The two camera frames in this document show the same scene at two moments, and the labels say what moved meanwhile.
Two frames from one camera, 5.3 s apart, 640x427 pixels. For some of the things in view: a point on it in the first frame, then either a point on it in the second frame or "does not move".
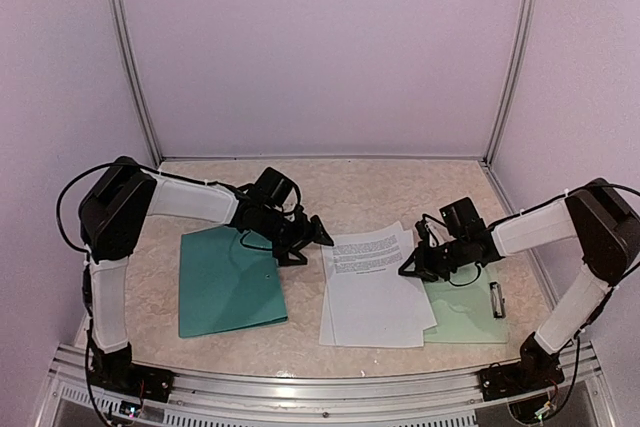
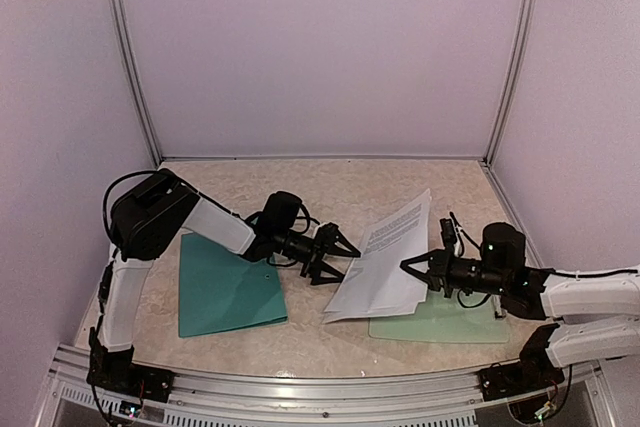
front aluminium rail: x=207 y=398 does not move
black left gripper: x=303 y=238 -> x=319 y=251
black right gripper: x=423 y=266 -> x=438 y=274
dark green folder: x=229 y=281 does not move
